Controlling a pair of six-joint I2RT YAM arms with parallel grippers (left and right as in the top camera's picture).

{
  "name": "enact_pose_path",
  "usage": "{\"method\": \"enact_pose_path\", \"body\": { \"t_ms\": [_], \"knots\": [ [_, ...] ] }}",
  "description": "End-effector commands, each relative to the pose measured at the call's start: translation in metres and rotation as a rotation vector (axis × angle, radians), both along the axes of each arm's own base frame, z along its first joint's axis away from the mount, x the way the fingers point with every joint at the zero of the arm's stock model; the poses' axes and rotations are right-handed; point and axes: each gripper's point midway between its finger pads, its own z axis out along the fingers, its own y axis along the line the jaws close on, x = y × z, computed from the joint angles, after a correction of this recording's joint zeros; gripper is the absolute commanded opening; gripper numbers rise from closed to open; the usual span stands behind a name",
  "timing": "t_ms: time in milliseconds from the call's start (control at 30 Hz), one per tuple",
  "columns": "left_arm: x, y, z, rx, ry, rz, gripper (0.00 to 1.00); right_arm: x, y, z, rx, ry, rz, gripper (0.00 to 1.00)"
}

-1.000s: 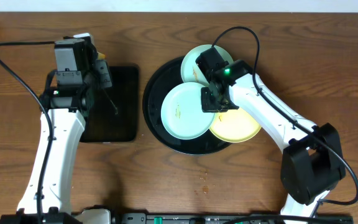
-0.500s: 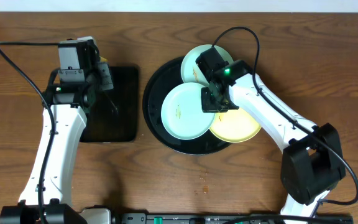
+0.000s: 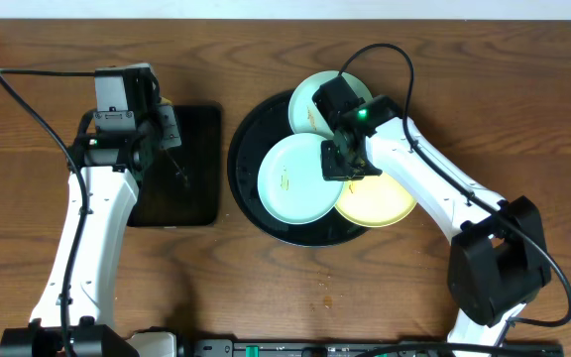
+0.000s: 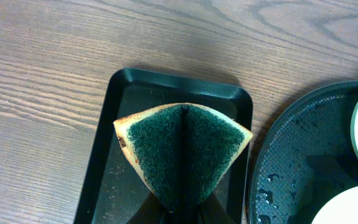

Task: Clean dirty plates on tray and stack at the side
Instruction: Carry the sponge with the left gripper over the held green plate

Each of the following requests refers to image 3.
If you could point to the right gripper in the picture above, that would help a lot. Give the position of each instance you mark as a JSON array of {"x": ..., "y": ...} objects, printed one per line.
[{"x": 333, "y": 170}]

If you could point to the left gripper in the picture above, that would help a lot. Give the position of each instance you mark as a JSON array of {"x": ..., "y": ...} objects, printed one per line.
[{"x": 152, "y": 129}]

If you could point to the light blue plate front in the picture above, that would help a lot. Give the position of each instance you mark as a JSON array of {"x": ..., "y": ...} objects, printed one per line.
[{"x": 291, "y": 186}]

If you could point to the light blue plate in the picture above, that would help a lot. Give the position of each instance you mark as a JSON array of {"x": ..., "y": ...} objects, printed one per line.
[
  {"x": 304, "y": 117},
  {"x": 291, "y": 186}
]

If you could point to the green yellow sponge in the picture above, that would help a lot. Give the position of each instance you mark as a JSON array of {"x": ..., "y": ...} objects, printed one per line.
[{"x": 165, "y": 101}]

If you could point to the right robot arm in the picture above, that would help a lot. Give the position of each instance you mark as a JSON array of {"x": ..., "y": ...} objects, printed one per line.
[{"x": 498, "y": 261}]

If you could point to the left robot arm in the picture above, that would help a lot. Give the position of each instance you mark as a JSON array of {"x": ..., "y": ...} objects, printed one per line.
[{"x": 75, "y": 314}]

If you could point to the black rectangular tray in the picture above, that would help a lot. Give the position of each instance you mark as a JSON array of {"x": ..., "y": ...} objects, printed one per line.
[{"x": 182, "y": 186}]

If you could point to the black round tray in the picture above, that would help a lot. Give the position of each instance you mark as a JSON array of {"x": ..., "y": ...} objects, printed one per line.
[{"x": 261, "y": 129}]

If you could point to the yellow plate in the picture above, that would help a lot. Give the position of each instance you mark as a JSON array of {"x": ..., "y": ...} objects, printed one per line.
[{"x": 375, "y": 201}]

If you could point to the light blue plate top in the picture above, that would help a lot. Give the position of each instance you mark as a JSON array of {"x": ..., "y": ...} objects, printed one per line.
[{"x": 304, "y": 117}]

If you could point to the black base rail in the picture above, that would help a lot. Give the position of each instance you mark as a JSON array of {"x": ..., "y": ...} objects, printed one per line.
[{"x": 231, "y": 348}]

